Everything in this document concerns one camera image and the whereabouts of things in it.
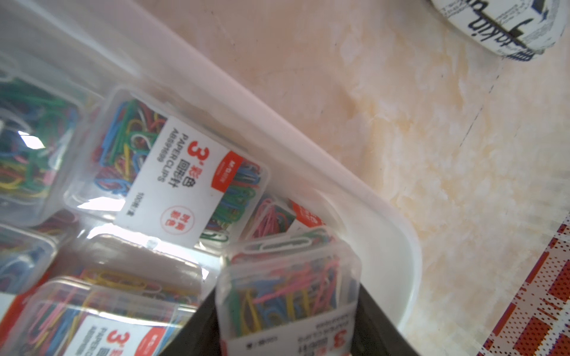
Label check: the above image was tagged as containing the newspaper print pouch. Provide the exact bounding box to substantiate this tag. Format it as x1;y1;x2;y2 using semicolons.
430;0;569;62

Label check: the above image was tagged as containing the clear paper clip box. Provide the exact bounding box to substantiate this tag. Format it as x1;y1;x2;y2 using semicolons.
240;192;324;240
65;86;270;250
1;65;85;226
1;277;197;355
215;237;362;355

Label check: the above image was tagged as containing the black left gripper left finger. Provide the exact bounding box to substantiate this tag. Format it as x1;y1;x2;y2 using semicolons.
160;302;222;356

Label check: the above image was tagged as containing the white plastic storage box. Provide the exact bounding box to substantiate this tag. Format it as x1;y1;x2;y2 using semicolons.
1;1;422;329

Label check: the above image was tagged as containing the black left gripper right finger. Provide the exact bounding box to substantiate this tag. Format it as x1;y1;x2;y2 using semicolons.
351;285;419;356

